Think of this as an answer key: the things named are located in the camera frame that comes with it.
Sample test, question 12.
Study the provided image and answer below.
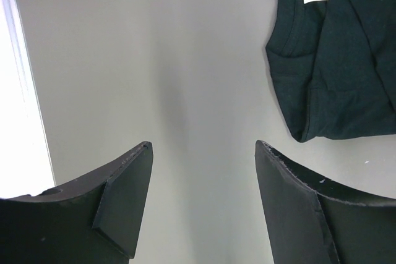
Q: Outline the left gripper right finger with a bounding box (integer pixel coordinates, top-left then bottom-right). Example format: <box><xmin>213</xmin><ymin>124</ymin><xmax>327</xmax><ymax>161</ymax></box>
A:
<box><xmin>255</xmin><ymin>140</ymin><xmax>395</xmax><ymax>264</ymax></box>

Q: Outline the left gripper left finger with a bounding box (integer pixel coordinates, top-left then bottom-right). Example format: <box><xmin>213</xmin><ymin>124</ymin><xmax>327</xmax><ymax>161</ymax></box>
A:
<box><xmin>1</xmin><ymin>141</ymin><xmax>153</xmax><ymax>263</ymax></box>

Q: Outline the black t shirt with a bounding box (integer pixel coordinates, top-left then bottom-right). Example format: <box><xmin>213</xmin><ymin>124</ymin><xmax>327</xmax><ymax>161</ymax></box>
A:
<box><xmin>265</xmin><ymin>0</ymin><xmax>395</xmax><ymax>143</ymax></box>

